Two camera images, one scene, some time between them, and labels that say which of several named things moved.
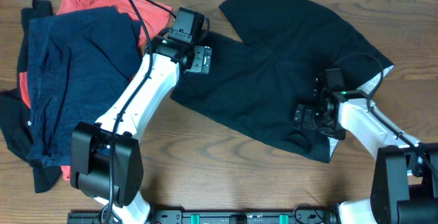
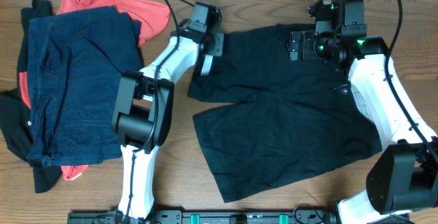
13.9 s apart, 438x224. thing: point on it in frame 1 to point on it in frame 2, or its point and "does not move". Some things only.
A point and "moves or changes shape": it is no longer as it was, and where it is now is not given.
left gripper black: (204, 55) to (217, 48)
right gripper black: (308, 121) to (307, 38)
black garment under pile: (14, 110) does not move
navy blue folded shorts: (78, 64) does not move
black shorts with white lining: (268, 64) moves or changes shape
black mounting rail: (242, 216) does not move
